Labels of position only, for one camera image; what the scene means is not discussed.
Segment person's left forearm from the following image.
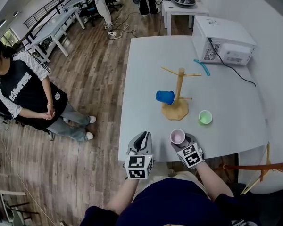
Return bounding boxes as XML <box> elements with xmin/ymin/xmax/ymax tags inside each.
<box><xmin>106</xmin><ymin>178</ymin><xmax>140</xmax><ymax>215</ymax></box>

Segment teal plastic strip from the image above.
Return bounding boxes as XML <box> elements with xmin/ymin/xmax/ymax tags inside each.
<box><xmin>193</xmin><ymin>59</ymin><xmax>211</xmax><ymax>77</ymax></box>

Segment black power cable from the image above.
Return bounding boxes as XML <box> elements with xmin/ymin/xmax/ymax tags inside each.
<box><xmin>207</xmin><ymin>38</ymin><xmax>257</xmax><ymax>87</ymax></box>

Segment person's right forearm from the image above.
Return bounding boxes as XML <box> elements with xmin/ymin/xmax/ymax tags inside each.
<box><xmin>195</xmin><ymin>161</ymin><xmax>234</xmax><ymax>199</ymax></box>

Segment wooden cup tree stand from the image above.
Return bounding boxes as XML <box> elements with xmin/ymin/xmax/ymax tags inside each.
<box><xmin>161</xmin><ymin>66</ymin><xmax>202</xmax><ymax>121</ymax></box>

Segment black office chair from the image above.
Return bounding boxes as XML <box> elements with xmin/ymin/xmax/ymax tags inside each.
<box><xmin>231</xmin><ymin>182</ymin><xmax>283</xmax><ymax>226</ymax></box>

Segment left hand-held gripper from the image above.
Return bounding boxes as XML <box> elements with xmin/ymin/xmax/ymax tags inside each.
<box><xmin>125</xmin><ymin>131</ymin><xmax>154</xmax><ymax>180</ymax></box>

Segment window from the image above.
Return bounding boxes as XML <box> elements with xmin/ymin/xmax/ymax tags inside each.
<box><xmin>1</xmin><ymin>28</ymin><xmax>17</xmax><ymax>44</ymax></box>

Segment red plastic cup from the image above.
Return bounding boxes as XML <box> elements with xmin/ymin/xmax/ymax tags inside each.
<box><xmin>170</xmin><ymin>129</ymin><xmax>186</xmax><ymax>145</ymax></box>

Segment blue plastic cup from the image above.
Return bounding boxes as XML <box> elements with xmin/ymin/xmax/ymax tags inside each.
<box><xmin>155</xmin><ymin>90</ymin><xmax>175</xmax><ymax>105</ymax></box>

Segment green plastic cup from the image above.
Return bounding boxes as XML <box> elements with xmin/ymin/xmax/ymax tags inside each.
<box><xmin>198</xmin><ymin>110</ymin><xmax>213</xmax><ymax>126</ymax></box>

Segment brown coat rack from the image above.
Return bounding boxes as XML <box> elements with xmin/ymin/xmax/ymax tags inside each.
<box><xmin>214</xmin><ymin>153</ymin><xmax>283</xmax><ymax>182</ymax></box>

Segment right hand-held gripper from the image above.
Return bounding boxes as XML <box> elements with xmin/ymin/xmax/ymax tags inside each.
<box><xmin>170</xmin><ymin>133</ymin><xmax>205</xmax><ymax>169</ymax></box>

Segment long white desk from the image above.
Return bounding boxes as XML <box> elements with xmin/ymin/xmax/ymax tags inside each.
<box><xmin>30</xmin><ymin>7</ymin><xmax>80</xmax><ymax>63</ymax></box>

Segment person's beige trousers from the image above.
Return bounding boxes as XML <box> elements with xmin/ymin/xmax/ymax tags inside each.
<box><xmin>132</xmin><ymin>162</ymin><xmax>210</xmax><ymax>200</ymax></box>

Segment person's navy shirt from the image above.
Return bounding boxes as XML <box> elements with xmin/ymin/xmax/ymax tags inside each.
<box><xmin>80</xmin><ymin>178</ymin><xmax>269</xmax><ymax>226</ymax></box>

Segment black metal railing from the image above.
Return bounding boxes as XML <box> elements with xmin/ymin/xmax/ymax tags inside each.
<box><xmin>23</xmin><ymin>0</ymin><xmax>80</xmax><ymax>30</ymax></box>

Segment small white table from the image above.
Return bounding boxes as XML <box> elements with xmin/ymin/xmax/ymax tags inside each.
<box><xmin>161</xmin><ymin>0</ymin><xmax>210</xmax><ymax>36</ymax></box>

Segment white microwave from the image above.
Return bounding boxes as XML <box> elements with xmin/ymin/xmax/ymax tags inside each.
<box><xmin>192</xmin><ymin>15</ymin><xmax>257</xmax><ymax>67</ymax></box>

